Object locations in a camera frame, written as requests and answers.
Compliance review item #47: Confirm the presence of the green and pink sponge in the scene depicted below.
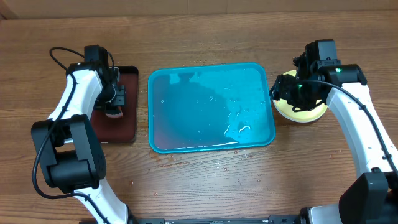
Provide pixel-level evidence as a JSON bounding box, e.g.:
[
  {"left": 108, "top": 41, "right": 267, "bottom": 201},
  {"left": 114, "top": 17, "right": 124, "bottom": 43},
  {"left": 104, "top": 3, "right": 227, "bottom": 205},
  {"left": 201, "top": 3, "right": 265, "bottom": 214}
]
[{"left": 104, "top": 106, "right": 123, "bottom": 118}]

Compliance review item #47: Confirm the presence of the yellow-green plate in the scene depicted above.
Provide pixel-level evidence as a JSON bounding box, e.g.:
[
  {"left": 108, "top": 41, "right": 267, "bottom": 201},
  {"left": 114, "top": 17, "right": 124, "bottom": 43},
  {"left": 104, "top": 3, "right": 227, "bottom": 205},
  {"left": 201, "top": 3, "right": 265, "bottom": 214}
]
[{"left": 272, "top": 70, "right": 328, "bottom": 123}]

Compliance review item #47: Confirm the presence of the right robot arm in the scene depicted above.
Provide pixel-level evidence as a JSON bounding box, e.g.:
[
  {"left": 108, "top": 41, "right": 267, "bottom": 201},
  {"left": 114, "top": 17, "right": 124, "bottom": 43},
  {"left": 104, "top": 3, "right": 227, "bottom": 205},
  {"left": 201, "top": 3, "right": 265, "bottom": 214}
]
[{"left": 269, "top": 39, "right": 397, "bottom": 223}]

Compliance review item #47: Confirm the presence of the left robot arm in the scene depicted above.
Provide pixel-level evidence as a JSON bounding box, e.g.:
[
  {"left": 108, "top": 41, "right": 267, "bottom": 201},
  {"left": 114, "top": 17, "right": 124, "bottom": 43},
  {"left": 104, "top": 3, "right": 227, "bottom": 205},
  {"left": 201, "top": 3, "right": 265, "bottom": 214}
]
[{"left": 31, "top": 45, "right": 137, "bottom": 223}]

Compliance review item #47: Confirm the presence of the dark red tray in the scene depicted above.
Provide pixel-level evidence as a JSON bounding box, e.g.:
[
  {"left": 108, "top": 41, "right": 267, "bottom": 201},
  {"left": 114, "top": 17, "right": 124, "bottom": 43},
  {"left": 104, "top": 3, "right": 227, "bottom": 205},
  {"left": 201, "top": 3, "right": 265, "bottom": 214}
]
[{"left": 90, "top": 66, "right": 139, "bottom": 143}]

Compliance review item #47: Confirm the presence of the teal plastic tray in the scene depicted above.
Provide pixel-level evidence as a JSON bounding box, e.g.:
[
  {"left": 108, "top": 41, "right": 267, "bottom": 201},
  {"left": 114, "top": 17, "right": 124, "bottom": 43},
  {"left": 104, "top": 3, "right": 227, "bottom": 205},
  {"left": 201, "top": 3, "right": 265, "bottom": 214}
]
[{"left": 147, "top": 62, "right": 276, "bottom": 154}]

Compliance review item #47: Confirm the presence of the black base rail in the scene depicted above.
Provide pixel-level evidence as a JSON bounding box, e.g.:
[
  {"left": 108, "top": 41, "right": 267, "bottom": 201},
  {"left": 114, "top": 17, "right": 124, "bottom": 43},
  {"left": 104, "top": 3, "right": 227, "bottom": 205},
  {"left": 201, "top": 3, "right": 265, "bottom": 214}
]
[{"left": 136, "top": 215, "right": 307, "bottom": 224}]

